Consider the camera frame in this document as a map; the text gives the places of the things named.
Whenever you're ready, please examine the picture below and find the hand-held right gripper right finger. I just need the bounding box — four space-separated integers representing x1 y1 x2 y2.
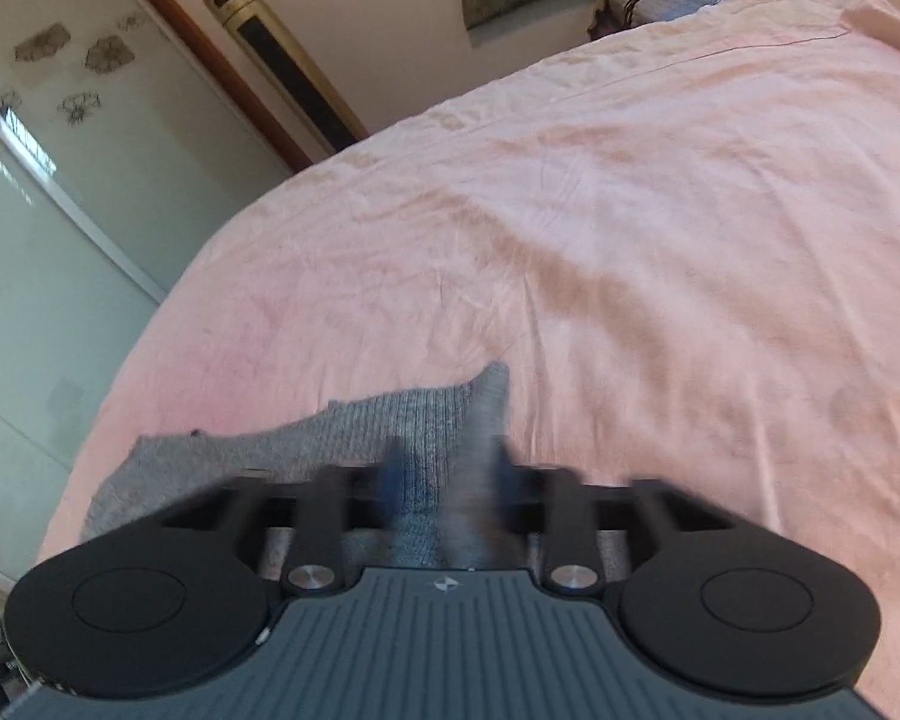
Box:
495 436 730 595

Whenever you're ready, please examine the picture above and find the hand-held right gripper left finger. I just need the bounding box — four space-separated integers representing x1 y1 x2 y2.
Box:
157 436 415 598

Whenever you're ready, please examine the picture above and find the grey sweater with navy sleeves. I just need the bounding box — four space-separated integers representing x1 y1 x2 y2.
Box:
81 361 526 569

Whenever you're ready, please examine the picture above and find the pink bed sheet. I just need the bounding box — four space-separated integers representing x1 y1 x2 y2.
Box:
37 0 900 720

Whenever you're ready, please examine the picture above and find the frosted glass sliding door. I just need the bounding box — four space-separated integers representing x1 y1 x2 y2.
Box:
0 0 295 595

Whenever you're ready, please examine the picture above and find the gold tower heater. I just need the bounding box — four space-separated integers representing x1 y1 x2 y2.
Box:
202 0 368 163

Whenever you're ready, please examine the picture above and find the peach blanket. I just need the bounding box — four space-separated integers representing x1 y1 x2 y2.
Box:
795 0 900 65

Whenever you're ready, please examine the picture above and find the brown wooden door frame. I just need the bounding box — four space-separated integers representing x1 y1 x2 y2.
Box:
97 0 316 175

